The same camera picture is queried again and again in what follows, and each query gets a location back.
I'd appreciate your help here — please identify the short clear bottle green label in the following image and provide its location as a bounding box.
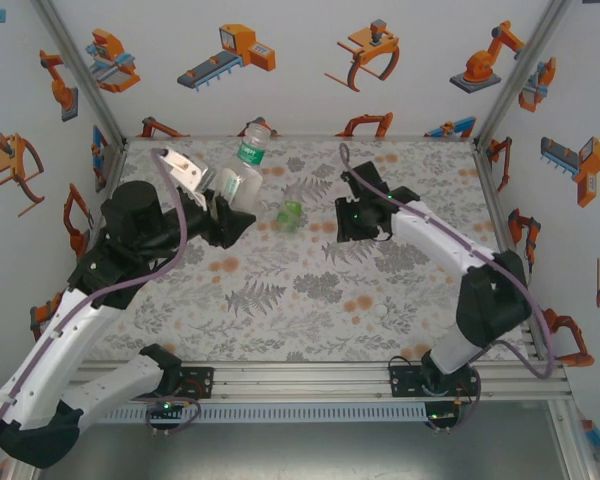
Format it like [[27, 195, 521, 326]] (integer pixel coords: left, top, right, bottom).
[[274, 184, 306, 235]]

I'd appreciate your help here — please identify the clear bottle green white label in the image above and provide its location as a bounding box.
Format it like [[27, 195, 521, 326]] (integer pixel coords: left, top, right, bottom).
[[218, 122, 274, 214]]

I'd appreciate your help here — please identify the floral patterned table mat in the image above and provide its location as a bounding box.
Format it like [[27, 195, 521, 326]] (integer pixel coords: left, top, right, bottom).
[[68, 138, 531, 364]]

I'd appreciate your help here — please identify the green circuit board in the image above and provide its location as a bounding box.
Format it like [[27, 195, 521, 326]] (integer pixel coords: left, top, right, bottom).
[[146, 399, 186, 417], [426, 407, 462, 425]]

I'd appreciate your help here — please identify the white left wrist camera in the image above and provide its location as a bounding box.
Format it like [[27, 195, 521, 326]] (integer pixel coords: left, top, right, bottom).
[[159, 146, 217, 202]]

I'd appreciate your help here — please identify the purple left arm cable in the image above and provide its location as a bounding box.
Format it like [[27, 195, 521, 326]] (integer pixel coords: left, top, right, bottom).
[[0, 147, 189, 469]]

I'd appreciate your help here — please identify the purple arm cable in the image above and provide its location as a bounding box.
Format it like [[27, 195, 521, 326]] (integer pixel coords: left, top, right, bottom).
[[338, 142, 557, 381], [0, 147, 189, 469]]

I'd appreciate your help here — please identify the aluminium side rail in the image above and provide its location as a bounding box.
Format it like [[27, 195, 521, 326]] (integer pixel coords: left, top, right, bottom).
[[472, 139, 549, 362], [82, 141, 130, 261]]

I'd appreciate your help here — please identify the thin aluminium table rail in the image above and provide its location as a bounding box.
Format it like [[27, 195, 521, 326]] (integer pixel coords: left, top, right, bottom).
[[124, 133, 477, 144]]

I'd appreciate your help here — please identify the aluminium frame rail with slots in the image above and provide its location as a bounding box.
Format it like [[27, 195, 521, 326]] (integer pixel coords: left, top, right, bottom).
[[74, 360, 574, 404]]

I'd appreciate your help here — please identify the aluminium corner post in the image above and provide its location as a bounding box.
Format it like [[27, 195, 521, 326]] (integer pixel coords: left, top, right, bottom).
[[472, 0, 574, 149], [29, 0, 130, 149]]

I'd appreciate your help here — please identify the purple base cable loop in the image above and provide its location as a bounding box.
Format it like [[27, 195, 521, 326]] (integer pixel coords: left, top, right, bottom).
[[426, 372, 486, 434], [144, 397, 202, 438]]

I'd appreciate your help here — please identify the grey slotted cable duct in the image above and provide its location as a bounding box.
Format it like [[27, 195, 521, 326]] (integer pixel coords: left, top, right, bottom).
[[102, 403, 427, 424]]

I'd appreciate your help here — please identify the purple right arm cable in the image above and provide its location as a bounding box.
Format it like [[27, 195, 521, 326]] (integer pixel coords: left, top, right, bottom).
[[338, 142, 557, 381]]

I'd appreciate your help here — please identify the aluminium frame leg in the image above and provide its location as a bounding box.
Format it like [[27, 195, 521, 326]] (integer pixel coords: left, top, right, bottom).
[[547, 399, 599, 480]]

